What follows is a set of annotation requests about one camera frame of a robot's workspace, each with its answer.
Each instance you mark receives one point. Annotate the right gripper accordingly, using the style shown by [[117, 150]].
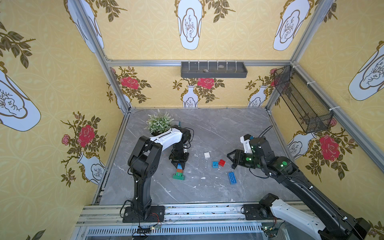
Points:
[[238, 157]]

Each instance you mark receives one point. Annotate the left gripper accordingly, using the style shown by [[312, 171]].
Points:
[[178, 157]]

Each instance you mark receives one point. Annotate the long green lego brick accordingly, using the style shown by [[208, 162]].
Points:
[[179, 176]]

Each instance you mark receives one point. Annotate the red lego brick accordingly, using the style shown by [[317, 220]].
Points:
[[222, 163]]

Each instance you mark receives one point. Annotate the long blue lego brick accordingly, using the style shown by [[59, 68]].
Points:
[[232, 178]]

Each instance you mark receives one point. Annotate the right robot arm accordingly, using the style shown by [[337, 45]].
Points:
[[328, 221]]

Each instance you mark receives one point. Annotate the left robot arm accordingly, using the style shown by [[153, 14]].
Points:
[[143, 163]]

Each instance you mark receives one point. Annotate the potted plant grey pot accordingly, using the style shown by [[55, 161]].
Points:
[[159, 123]]

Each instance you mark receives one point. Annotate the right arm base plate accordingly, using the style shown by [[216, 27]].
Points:
[[255, 212]]

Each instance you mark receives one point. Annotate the black wire mesh basket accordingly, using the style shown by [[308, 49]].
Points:
[[310, 111]]

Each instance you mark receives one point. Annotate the grey wall tray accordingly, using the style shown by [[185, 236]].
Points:
[[213, 69]]

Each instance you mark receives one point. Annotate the aluminium rail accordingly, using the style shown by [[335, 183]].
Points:
[[182, 219]]

